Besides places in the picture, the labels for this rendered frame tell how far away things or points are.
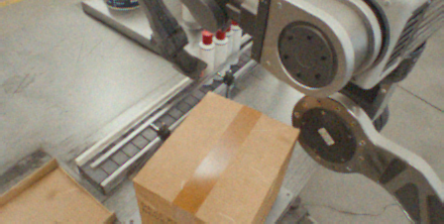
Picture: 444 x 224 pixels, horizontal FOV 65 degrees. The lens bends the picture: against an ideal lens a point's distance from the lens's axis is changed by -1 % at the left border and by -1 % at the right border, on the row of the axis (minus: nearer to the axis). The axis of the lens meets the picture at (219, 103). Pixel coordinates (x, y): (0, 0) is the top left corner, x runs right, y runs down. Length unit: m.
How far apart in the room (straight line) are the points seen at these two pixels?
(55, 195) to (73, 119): 0.28
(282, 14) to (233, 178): 0.37
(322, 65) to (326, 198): 1.68
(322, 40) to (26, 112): 1.08
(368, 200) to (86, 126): 1.56
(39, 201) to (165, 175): 0.47
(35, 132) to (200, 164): 0.68
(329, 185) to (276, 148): 1.40
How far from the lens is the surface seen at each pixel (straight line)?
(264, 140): 0.79
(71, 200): 1.07
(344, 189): 2.17
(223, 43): 1.17
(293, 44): 0.47
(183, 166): 0.73
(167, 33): 0.95
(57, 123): 1.26
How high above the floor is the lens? 1.72
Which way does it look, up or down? 45 degrees down
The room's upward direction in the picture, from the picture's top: 5 degrees clockwise
